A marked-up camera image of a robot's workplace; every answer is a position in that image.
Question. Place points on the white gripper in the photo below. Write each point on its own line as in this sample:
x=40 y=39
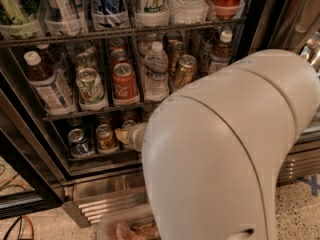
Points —
x=136 y=136

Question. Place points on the red coke can bottom shelf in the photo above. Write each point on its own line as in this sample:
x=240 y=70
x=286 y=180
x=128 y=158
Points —
x=128 y=124

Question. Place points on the red coke can shelf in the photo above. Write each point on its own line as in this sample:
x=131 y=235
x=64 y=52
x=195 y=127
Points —
x=128 y=124
x=124 y=84

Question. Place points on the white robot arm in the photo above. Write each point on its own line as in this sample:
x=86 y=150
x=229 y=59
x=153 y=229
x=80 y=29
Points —
x=212 y=151

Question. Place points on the gold can bottom shelf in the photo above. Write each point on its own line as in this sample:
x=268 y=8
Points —
x=106 y=140

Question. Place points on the gold can shelf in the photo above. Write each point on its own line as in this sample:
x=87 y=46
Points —
x=106 y=140
x=184 y=71

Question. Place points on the red coke can behind bottom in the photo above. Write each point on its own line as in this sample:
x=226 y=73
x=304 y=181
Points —
x=130 y=114

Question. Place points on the blue pepsi can bottom shelf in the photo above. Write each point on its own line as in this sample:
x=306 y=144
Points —
x=80 y=144

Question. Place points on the green white can middle shelf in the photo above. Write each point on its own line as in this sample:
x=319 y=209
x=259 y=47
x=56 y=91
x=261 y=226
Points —
x=92 y=95

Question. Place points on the red coke can middle shelf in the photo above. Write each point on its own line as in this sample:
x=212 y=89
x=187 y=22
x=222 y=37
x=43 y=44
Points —
x=124 y=84

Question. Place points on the water bottle middle shelf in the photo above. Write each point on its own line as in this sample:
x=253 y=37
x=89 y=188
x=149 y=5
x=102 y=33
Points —
x=156 y=73

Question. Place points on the tea bottle left middle shelf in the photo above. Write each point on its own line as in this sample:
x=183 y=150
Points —
x=49 y=84

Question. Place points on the tea bottle shelf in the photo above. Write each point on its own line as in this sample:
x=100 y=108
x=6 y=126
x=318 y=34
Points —
x=49 y=84
x=221 y=52

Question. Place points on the gold can middle shelf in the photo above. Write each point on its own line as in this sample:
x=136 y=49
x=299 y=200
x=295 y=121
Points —
x=184 y=71

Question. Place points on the blue white bottle top shelf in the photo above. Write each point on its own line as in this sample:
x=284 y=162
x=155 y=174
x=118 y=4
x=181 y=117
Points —
x=109 y=14

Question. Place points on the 7up bottle top shelf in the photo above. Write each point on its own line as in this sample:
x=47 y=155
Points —
x=151 y=13

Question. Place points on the tea bottle right middle shelf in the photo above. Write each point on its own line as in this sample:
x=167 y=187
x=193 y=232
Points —
x=221 y=52

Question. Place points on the clear water bottle top shelf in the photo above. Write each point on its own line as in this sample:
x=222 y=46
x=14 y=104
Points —
x=187 y=11

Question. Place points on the green bottle top shelf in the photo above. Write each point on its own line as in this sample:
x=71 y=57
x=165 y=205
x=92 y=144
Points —
x=20 y=19

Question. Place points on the red coke bottle top shelf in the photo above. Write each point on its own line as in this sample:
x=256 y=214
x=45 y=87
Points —
x=224 y=9

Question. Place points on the glass fridge sliding door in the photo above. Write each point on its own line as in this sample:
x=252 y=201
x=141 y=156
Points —
x=283 y=17

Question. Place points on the clear plastic bin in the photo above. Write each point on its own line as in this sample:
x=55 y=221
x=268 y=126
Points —
x=135 y=223

